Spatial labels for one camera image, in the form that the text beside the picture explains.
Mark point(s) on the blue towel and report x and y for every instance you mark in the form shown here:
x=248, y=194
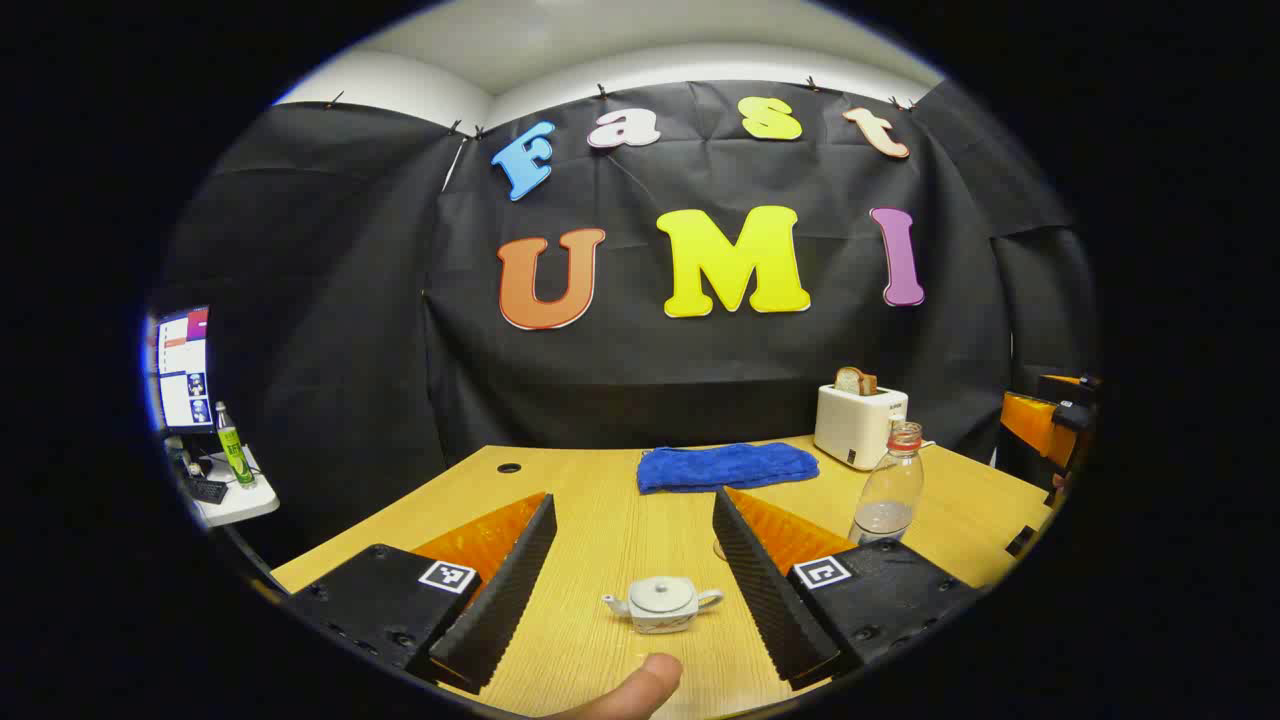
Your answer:
x=725, y=467

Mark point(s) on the black backdrop cloth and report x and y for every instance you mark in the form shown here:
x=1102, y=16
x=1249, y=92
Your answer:
x=640, y=370

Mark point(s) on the clear plastic water bottle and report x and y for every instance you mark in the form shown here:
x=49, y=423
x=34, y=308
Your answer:
x=888, y=490

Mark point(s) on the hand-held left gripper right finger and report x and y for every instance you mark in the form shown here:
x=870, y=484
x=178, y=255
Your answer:
x=765, y=590

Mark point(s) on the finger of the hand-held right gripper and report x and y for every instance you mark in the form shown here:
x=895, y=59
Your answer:
x=1025, y=425

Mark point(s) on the black keyboard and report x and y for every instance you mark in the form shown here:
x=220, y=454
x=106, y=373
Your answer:
x=207, y=489

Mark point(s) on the white teacup lid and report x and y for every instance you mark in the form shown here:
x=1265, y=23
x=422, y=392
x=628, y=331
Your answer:
x=660, y=593

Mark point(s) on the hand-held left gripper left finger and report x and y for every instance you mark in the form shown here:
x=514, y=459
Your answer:
x=505, y=590

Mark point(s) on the green bottle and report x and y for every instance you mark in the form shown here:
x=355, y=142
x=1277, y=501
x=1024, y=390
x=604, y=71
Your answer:
x=235, y=450

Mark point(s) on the computer monitor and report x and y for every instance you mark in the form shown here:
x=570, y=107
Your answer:
x=184, y=370

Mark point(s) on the white toaster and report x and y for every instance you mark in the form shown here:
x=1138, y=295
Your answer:
x=855, y=425

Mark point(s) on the bread slice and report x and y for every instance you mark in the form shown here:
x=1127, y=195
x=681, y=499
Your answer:
x=853, y=381

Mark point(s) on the white side table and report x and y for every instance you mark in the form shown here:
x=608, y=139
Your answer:
x=245, y=500

